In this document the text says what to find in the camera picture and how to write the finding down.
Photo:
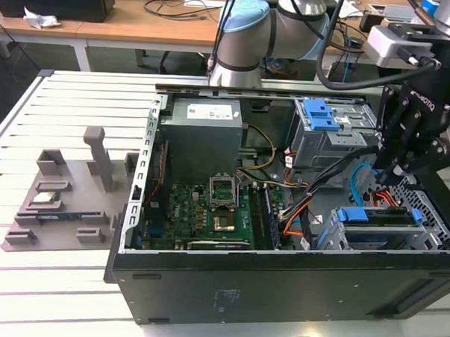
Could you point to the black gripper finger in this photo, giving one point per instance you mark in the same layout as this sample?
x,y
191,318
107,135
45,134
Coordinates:
x,y
433,153
398,138

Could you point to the hard disk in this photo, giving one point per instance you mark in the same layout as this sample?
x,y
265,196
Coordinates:
x,y
353,214

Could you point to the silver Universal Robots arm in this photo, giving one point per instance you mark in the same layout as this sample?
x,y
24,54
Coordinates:
x,y
245,42

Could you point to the metal disk bay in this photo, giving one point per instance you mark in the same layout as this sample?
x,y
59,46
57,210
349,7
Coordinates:
x,y
429,237

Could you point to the metal optical drive cage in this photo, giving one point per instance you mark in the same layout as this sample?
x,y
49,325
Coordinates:
x,y
323,146

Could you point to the blue plastic latch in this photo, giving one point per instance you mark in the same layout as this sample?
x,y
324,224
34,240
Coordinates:
x,y
320,118

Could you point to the blue cardboard box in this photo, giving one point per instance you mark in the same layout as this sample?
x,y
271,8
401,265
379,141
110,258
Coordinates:
x,y
430,5

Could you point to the grey tablet device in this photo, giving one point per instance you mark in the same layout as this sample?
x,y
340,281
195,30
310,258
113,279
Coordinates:
x,y
400,12

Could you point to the wooden desk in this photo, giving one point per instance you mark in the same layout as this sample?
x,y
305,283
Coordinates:
x,y
359,51
104,30

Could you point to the white paper sheet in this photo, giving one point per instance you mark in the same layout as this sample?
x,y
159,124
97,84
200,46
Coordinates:
x,y
350,10

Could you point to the black RAM slot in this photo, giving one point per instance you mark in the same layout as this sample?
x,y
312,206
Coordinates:
x,y
255,218

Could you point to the CPU socket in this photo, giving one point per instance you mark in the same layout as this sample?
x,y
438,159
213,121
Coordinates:
x,y
224,223

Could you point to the grey power supply unit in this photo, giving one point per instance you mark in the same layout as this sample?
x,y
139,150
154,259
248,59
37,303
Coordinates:
x,y
200,145

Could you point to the black graphics card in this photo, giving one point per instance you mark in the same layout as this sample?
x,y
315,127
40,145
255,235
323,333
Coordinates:
x,y
218,246

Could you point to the black open PC case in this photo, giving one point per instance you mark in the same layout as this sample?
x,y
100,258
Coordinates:
x,y
242,288

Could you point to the green motherboard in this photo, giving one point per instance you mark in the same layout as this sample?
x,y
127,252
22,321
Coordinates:
x,y
187,211

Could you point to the grey parts rack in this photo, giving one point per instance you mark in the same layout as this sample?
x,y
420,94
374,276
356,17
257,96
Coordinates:
x,y
74,192

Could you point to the silver CPU chip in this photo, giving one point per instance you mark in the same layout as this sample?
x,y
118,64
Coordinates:
x,y
47,198

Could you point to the large black box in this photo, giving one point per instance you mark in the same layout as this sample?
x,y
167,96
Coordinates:
x,y
49,0

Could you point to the crumpled white paper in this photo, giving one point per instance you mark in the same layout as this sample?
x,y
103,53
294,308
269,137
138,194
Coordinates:
x,y
41,18

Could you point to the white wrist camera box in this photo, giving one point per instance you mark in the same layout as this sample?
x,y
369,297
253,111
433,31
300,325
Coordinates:
x,y
387,43

